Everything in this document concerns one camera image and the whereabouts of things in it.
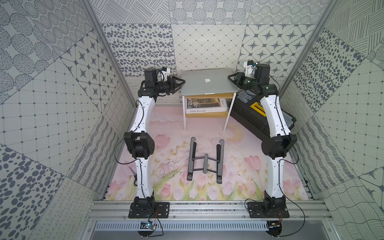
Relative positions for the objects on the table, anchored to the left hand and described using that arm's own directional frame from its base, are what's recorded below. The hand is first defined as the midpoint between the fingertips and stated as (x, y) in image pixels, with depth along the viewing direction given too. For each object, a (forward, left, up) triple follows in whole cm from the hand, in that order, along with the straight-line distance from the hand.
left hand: (182, 81), depth 83 cm
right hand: (+2, -27, +1) cm, 27 cm away
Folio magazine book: (-2, -14, -17) cm, 22 cm away
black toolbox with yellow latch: (0, -42, -22) cm, 47 cm away
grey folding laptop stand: (-30, -23, -30) cm, 48 cm away
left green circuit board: (-64, +14, -38) cm, 75 cm away
